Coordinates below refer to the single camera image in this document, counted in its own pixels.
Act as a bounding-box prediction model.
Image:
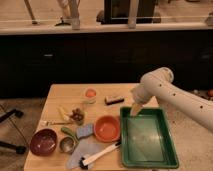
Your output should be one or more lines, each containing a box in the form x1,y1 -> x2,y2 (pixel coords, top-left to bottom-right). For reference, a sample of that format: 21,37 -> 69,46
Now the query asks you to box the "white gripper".
130,84 -> 153,116

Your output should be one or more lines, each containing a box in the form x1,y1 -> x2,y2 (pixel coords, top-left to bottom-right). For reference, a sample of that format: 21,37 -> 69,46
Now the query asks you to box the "black whiteboard eraser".
105,96 -> 124,105

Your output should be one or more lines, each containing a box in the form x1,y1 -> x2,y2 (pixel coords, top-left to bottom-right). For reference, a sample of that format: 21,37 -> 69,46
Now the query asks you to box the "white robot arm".
131,67 -> 213,133

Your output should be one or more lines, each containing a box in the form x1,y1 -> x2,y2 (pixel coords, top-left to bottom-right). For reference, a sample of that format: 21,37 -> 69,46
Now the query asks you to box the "orange bowl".
93,115 -> 120,143

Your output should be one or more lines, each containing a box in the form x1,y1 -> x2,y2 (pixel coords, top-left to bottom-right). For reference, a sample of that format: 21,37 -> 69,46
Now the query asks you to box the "purple bowl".
30,129 -> 58,156

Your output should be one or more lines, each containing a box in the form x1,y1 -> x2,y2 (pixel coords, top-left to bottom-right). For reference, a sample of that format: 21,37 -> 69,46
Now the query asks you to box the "green plastic tray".
120,107 -> 179,169

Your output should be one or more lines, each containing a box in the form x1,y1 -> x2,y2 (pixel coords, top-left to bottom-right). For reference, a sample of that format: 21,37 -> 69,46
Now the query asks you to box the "blue sponge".
76,123 -> 93,139

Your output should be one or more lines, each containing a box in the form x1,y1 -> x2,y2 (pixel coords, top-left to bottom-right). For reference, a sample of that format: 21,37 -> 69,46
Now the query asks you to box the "toy grape bunch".
71,108 -> 84,125

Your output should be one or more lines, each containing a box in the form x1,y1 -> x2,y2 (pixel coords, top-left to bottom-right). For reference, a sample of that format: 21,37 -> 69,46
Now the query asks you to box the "grey blue cloth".
66,139 -> 105,169

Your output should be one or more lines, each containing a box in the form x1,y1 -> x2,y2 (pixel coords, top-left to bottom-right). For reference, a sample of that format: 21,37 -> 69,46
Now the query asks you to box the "yellow toy banana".
58,107 -> 70,122

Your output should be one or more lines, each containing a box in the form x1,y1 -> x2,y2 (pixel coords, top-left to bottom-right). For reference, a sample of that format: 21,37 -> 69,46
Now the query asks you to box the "green toy pepper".
61,127 -> 79,143

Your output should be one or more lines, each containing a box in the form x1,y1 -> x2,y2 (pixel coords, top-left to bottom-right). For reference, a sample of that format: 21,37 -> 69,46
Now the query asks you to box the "small metal cup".
59,137 -> 75,154

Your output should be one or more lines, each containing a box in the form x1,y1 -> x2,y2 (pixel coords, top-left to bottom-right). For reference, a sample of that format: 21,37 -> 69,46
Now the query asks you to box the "small silver fork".
40,121 -> 72,126

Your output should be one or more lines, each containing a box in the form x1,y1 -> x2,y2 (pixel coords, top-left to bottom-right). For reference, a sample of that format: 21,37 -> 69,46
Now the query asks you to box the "dark cabinet counter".
0,29 -> 213,98

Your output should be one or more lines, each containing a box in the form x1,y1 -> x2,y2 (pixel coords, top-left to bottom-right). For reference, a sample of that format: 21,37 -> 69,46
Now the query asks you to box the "black office chair base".
0,105 -> 28,155

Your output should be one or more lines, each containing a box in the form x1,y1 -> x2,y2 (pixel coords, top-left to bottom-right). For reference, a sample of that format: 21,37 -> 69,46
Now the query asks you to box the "white handled black brush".
79,141 -> 121,169

